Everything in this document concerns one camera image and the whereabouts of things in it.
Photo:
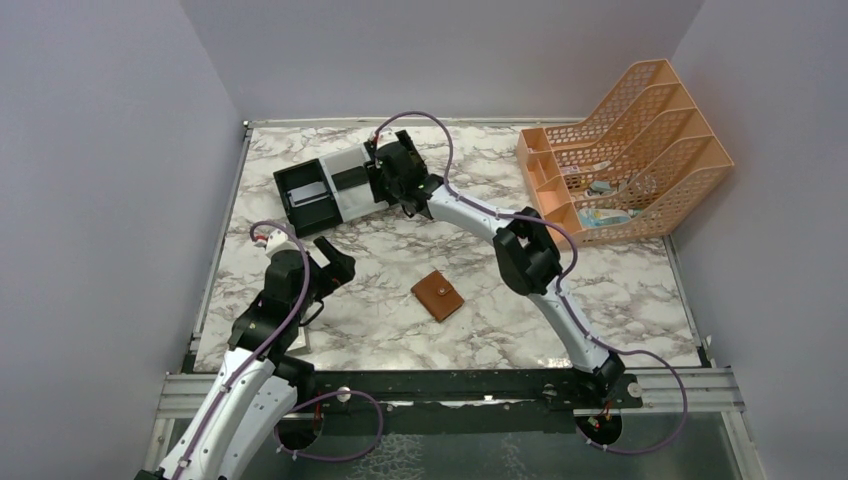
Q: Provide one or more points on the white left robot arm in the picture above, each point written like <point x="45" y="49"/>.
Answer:
<point x="258" y="382"/>

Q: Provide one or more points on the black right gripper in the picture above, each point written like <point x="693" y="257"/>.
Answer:
<point x="379" y="176"/>

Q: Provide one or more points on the brown leather card holder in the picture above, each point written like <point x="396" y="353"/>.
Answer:
<point x="437" y="295"/>

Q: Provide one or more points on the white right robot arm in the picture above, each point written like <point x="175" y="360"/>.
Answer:
<point x="528" y="258"/>

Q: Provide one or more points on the orange plastic file organizer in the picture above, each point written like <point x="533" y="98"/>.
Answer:
<point x="633" y="169"/>

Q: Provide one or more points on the silver card in tray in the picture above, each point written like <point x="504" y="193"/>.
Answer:
<point x="307" y="194"/>

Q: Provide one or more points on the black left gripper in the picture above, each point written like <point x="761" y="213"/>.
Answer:
<point x="324" y="266"/>

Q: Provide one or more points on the black card in tray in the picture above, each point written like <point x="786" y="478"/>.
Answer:
<point x="350" y="178"/>

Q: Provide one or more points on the black and white card tray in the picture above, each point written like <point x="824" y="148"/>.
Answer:
<point x="339" y="206"/>

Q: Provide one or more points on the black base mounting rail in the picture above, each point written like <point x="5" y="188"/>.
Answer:
<point x="646" y="390"/>

